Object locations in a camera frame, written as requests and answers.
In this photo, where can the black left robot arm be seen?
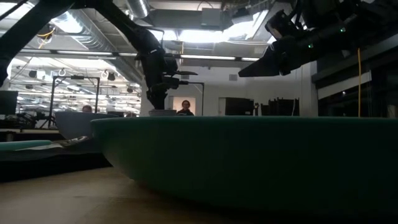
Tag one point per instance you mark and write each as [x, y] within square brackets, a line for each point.
[130, 25]

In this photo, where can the person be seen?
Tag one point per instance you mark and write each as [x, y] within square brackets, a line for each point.
[185, 109]
[87, 109]

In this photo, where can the wall vent grille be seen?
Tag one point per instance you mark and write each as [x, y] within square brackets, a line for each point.
[233, 77]

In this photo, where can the grey mug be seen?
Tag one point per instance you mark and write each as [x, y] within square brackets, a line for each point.
[161, 113]

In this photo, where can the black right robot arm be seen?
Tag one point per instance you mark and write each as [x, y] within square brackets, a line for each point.
[357, 18]

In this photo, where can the black gantry frame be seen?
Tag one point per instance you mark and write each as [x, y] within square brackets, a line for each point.
[202, 99]
[53, 99]

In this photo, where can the green plate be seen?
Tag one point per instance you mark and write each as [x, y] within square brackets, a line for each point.
[248, 155]

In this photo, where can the black monitor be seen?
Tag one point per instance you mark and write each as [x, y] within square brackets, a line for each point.
[8, 102]

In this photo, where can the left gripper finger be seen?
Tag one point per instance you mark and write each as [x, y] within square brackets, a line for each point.
[161, 99]
[154, 99]

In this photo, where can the black wall screen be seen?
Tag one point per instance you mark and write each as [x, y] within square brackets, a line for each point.
[239, 107]

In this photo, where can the black folded panels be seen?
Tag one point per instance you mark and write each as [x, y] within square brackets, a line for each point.
[280, 107]

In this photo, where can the black ceiling fixture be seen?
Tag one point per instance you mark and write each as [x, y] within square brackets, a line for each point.
[46, 31]

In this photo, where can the ceiling light panel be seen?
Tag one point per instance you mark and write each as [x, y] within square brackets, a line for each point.
[202, 36]

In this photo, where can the grey ceiling box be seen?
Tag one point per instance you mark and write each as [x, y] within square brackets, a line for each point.
[211, 17]

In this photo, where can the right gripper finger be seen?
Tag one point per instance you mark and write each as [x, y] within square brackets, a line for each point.
[265, 65]

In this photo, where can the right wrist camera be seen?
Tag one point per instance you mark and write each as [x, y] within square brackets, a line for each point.
[281, 25]

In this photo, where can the black aluminium table frame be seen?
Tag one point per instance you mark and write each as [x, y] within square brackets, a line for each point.
[31, 137]

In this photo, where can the silver air duct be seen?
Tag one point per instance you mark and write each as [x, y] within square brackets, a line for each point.
[138, 7]

